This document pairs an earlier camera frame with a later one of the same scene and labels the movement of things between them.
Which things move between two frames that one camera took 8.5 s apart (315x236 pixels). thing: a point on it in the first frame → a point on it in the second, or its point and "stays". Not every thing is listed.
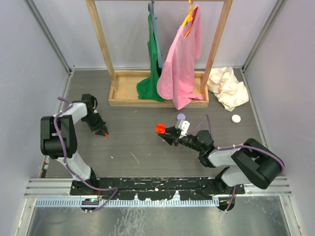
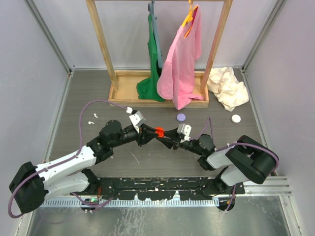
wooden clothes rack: [123, 84] stays
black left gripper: [101, 124] → [147, 133]
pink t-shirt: [177, 80] stays
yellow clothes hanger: [189, 18] stays
